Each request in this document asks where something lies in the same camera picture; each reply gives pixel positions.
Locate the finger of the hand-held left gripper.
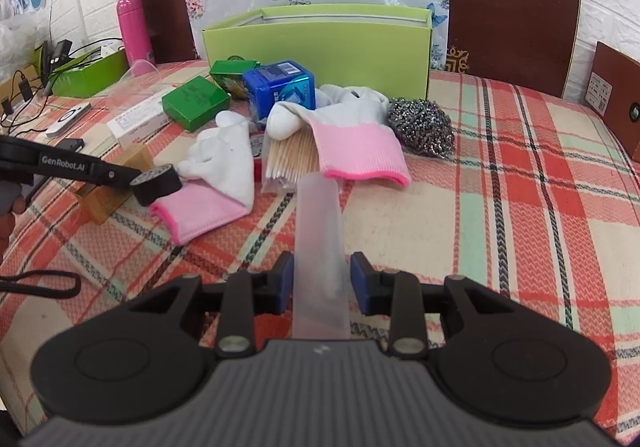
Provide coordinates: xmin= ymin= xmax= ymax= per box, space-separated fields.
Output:
xmin=91 ymin=158 xmax=146 ymax=190

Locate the black tape roll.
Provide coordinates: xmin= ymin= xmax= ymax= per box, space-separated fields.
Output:
xmin=130 ymin=163 xmax=183 ymax=207

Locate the long white box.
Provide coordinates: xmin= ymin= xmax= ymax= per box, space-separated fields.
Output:
xmin=106 ymin=94 xmax=173 ymax=149

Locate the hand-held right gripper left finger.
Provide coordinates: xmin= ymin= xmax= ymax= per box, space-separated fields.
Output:
xmin=117 ymin=251 xmax=295 ymax=359

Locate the frosted plastic strip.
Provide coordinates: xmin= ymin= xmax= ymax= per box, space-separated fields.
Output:
xmin=292 ymin=172 xmax=352 ymax=341

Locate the black wrist strap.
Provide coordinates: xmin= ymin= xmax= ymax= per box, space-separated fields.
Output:
xmin=0 ymin=269 xmax=82 ymax=301

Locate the red label packet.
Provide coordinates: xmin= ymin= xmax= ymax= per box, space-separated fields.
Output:
xmin=250 ymin=133 xmax=269 ymax=184

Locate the black cable with plug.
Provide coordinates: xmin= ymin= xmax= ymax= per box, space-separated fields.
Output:
xmin=0 ymin=70 xmax=51 ymax=138

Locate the steel wool scrubber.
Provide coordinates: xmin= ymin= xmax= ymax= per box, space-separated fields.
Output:
xmin=387 ymin=97 xmax=456 ymax=158

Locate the brown cardboard box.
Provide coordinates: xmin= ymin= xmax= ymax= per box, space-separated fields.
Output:
xmin=582 ymin=41 xmax=640 ymax=156

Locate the black charger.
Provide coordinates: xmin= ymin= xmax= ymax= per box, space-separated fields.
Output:
xmin=42 ymin=40 xmax=74 ymax=78

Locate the green tray with cables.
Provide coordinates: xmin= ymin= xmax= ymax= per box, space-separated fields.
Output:
xmin=50 ymin=47 xmax=130 ymax=99

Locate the clear plastic container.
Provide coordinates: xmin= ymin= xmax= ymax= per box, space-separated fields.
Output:
xmin=106 ymin=58 xmax=166 ymax=120

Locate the white flat device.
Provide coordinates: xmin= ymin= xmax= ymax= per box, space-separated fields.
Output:
xmin=45 ymin=102 xmax=93 ymax=137

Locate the white plastic bag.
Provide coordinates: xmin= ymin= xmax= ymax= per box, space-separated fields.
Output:
xmin=0 ymin=20 xmax=33 ymax=61

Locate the plaid blanket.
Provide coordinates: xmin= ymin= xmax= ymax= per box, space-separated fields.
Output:
xmin=0 ymin=60 xmax=640 ymax=447

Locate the blue box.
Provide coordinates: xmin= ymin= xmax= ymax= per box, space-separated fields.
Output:
xmin=242 ymin=60 xmax=317 ymax=123

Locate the person's left hand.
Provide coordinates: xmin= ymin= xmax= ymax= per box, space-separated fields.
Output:
xmin=0 ymin=197 xmax=27 ymax=253

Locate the dark green box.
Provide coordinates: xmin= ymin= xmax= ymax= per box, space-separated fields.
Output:
xmin=161 ymin=76 xmax=232 ymax=133

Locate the small green printed box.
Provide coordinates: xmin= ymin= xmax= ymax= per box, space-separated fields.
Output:
xmin=209 ymin=59 xmax=261 ymax=100

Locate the wooden block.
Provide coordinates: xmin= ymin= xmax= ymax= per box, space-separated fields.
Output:
xmin=75 ymin=143 xmax=153 ymax=228

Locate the light green cardboard box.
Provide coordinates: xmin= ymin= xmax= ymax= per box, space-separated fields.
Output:
xmin=201 ymin=3 xmax=434 ymax=103

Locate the pink thermos bottle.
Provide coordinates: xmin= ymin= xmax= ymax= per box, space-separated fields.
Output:
xmin=117 ymin=0 xmax=154 ymax=76

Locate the toothpick pack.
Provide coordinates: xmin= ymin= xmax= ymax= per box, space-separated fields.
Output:
xmin=261 ymin=130 xmax=346 ymax=194

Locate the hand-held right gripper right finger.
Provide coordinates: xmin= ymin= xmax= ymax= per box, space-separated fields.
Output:
xmin=351 ymin=251 xmax=523 ymax=359

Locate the brown wooden headboard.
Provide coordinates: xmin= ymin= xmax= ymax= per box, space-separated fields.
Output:
xmin=138 ymin=0 xmax=584 ymax=100

